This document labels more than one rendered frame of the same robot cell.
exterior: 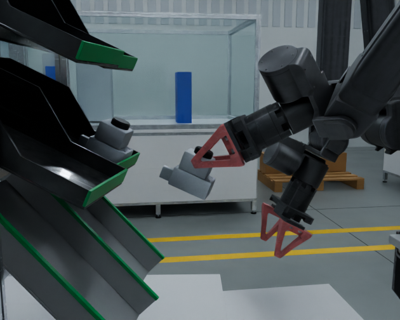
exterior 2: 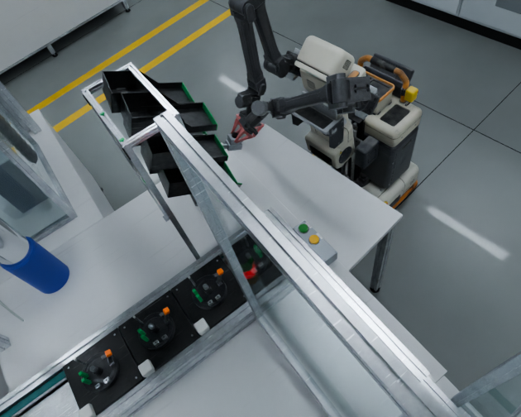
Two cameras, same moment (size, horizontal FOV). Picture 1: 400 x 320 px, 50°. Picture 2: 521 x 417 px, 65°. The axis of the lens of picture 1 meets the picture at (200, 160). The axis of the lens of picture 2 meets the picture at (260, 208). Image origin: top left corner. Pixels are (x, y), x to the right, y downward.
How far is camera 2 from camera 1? 1.31 m
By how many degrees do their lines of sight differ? 49
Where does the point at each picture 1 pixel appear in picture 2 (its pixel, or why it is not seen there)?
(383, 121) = (276, 69)
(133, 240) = not seen: hidden behind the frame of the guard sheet
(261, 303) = (248, 149)
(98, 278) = not seen: hidden behind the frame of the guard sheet
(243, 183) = not seen: outside the picture
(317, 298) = (265, 135)
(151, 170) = (23, 17)
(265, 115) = (255, 118)
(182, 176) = (232, 146)
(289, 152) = (246, 100)
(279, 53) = (257, 105)
